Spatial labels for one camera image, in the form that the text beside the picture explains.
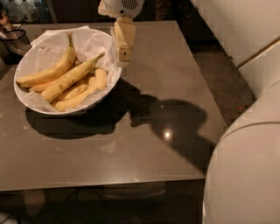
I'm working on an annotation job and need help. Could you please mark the white paper liner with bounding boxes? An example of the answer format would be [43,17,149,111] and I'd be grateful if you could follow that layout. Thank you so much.
[20,25,122,113]

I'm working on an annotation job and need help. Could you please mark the black wire basket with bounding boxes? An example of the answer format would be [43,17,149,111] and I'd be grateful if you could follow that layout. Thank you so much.
[0,29,32,62]

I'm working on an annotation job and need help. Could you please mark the lower long yellow banana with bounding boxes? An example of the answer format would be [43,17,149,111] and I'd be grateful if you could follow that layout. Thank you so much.
[52,76,96,112]

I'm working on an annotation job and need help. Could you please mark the top curved yellow banana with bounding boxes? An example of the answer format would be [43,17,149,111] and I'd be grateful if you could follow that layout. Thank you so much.
[16,31,75,88]

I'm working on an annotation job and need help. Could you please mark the small banana under left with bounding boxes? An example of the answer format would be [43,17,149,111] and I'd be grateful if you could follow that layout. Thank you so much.
[29,81,53,93]

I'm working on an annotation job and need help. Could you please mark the white bowl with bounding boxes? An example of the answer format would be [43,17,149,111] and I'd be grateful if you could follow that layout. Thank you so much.
[13,28,123,116]

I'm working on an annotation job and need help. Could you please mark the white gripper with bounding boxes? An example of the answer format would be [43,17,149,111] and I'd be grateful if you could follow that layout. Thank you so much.
[98,0,144,67]

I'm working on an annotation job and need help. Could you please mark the short banana at right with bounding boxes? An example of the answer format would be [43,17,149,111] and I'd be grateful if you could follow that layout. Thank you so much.
[95,68,107,90]

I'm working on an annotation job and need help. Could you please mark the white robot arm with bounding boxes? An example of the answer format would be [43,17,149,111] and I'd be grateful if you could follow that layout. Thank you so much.
[190,0,280,224]

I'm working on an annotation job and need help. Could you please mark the white bottles in background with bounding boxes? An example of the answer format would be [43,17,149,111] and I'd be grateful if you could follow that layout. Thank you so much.
[4,0,39,23]

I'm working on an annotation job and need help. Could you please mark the long spotted yellow banana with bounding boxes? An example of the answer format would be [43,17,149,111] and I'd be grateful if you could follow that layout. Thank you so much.
[41,52,105,102]

